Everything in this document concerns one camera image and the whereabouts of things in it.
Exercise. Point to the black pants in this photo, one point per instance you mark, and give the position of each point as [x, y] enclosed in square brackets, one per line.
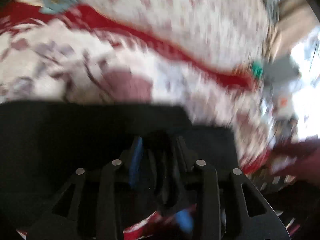
[43, 143]

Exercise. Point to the red white plush blanket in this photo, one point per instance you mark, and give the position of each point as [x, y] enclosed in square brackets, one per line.
[82, 58]

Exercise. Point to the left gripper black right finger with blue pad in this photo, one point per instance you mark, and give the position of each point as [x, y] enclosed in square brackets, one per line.
[227, 204]

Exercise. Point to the beige curtain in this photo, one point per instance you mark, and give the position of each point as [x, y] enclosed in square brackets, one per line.
[296, 21]

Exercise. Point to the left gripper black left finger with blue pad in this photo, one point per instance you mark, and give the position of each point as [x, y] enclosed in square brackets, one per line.
[101, 204]

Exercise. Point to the white floral bed sheet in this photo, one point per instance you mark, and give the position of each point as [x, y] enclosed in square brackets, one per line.
[222, 34]

